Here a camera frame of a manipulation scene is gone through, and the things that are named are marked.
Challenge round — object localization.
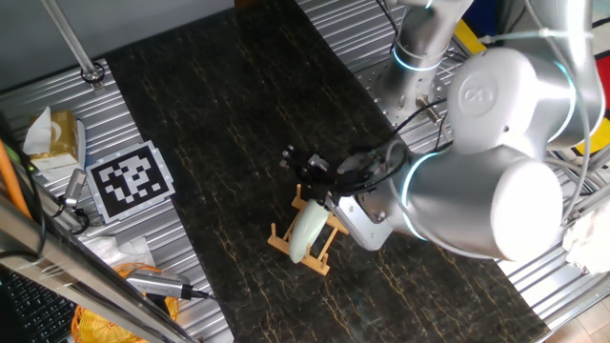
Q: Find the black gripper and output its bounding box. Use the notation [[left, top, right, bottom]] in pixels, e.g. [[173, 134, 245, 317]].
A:
[[278, 145, 377, 200]]

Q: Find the pale green dish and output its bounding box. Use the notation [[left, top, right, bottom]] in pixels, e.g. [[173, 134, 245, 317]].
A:
[[289, 198, 331, 265]]

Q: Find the wooden dish rack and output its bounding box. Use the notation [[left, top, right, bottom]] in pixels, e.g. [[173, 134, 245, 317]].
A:
[[267, 184, 350, 277]]

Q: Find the black marble table mat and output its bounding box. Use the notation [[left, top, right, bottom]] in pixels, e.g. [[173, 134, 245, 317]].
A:
[[103, 0, 552, 343]]

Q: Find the black white marker board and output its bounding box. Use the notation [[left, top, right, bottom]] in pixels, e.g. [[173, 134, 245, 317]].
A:
[[84, 139, 176, 225]]

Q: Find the white plastic bag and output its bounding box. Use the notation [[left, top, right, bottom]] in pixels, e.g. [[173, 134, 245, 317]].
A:
[[78, 235, 156, 268]]

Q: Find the gold tissue box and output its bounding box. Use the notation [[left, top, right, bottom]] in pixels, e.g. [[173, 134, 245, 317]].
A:
[[22, 106, 80, 172]]

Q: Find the thin metal pole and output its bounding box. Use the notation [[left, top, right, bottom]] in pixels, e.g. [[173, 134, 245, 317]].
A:
[[40, 0, 106, 91]]

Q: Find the yellow wicker basket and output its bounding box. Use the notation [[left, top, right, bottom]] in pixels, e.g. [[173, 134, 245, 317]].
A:
[[70, 262, 180, 343]]

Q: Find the orange tube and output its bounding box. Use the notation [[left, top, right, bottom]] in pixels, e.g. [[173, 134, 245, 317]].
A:
[[0, 140, 32, 220]]

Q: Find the white crumpled cloth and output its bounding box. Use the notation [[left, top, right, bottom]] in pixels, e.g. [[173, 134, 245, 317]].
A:
[[561, 204, 610, 275]]

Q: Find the black keyboard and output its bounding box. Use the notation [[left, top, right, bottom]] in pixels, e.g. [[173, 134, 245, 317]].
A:
[[0, 269, 77, 343]]

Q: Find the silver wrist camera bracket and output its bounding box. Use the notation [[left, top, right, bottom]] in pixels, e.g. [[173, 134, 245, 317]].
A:
[[326, 192, 395, 252]]

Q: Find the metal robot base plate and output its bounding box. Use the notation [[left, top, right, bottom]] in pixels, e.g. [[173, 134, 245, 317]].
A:
[[355, 59, 454, 139]]

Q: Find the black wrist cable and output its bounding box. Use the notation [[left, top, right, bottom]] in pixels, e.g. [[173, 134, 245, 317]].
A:
[[342, 94, 452, 196]]

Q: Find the black camera cable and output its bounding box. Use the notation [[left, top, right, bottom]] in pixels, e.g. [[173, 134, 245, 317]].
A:
[[0, 111, 47, 261]]

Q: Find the large aluminium frame beam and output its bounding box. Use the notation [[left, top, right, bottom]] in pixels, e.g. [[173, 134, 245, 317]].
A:
[[0, 194, 201, 343]]

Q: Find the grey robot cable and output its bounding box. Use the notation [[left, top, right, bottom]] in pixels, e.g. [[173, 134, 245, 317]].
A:
[[545, 154, 606, 190]]

